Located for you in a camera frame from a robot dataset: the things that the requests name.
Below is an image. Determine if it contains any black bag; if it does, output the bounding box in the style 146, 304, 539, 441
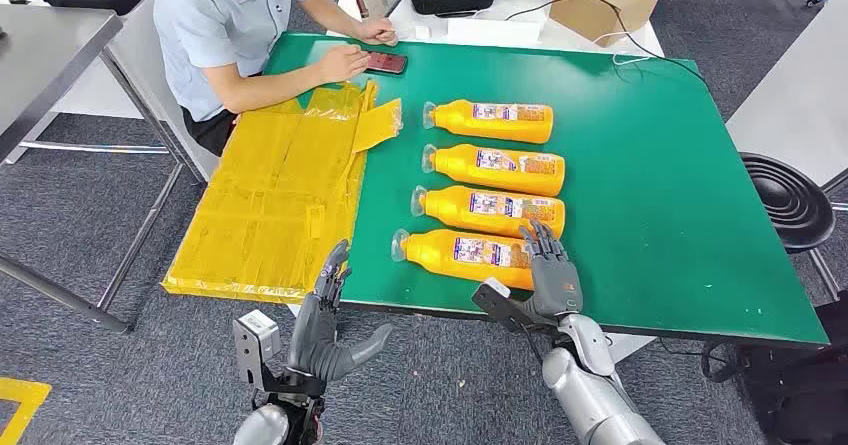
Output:
702, 289, 848, 445

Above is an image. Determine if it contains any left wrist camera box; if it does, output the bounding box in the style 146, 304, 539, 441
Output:
233, 309, 283, 387

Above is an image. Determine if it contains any white cable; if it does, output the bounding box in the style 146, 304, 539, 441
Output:
592, 31, 654, 67

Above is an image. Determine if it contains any flat white box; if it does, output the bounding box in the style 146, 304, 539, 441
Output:
447, 16, 548, 47

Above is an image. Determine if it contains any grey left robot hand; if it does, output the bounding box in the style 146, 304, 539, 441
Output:
286, 239, 395, 385

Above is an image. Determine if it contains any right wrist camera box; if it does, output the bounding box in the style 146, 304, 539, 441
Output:
470, 277, 561, 334

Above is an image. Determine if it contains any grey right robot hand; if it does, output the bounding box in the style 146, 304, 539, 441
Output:
518, 219, 586, 321

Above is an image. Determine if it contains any person's right hand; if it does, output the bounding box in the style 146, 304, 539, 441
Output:
316, 44, 372, 87

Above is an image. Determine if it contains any orange detergent bottle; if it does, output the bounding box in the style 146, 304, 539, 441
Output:
422, 99, 555, 145
390, 227, 537, 292
409, 184, 567, 240
421, 143, 567, 198

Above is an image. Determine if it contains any brown cardboard box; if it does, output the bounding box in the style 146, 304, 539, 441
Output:
549, 0, 666, 48

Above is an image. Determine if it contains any person's left hand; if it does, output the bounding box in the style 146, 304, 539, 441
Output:
354, 17, 400, 48

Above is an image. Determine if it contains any steel table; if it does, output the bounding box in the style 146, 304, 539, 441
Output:
0, 3, 207, 335

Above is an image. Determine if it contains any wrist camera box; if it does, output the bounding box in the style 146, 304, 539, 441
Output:
470, 277, 561, 334
233, 309, 283, 387

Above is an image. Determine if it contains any light grey table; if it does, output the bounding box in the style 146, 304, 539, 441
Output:
49, 0, 221, 182
725, 0, 848, 195

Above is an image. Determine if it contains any white table leg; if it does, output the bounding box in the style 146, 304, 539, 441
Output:
606, 332, 657, 365

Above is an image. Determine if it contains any black round stool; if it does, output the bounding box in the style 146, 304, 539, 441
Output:
738, 152, 843, 304

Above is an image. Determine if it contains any person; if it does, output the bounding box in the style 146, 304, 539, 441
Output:
153, 0, 400, 158

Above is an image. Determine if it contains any white table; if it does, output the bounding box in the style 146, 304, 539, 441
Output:
326, 0, 666, 59

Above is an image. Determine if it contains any yellow taped cardboard sheet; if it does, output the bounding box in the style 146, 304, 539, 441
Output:
160, 79, 404, 305

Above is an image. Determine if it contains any black cable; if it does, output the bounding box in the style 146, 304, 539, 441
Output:
503, 0, 711, 92

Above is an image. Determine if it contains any dark smartphone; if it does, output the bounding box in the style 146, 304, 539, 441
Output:
364, 51, 409, 76

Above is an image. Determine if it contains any green table mat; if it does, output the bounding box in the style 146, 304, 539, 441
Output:
263, 31, 831, 349

